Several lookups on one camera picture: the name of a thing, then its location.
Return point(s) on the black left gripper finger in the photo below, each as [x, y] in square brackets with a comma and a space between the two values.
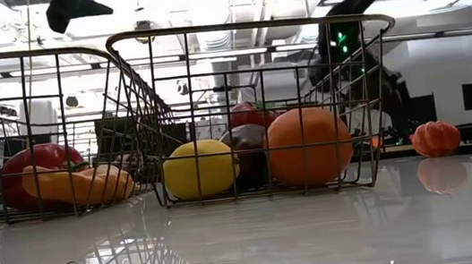
[72, 10]

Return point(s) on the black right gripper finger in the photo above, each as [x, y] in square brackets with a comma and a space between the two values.
[397, 94]

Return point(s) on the orange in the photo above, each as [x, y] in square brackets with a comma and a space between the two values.
[289, 157]

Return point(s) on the small red round fruit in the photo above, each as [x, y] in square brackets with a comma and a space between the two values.
[250, 117]

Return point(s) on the dark red apple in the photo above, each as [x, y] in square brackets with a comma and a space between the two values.
[248, 144]

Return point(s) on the red bell pepper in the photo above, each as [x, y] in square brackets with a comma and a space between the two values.
[40, 158]

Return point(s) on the yellow lemon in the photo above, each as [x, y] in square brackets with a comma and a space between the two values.
[216, 170]

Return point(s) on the long orange pepper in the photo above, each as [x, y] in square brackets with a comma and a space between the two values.
[71, 188]

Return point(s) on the round black ceiling fixture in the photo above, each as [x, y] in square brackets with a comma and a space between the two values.
[144, 27]

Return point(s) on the ribbed orange-red tomato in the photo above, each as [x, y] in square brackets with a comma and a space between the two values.
[435, 139]

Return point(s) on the grey horizontal pipe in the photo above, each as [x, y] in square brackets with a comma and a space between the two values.
[454, 32]

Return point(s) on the white column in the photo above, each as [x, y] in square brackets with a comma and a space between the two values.
[38, 122]

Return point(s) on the large black monitor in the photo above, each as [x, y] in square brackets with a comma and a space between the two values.
[105, 134]

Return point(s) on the silver ceiling duct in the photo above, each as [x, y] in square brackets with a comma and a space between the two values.
[208, 4]

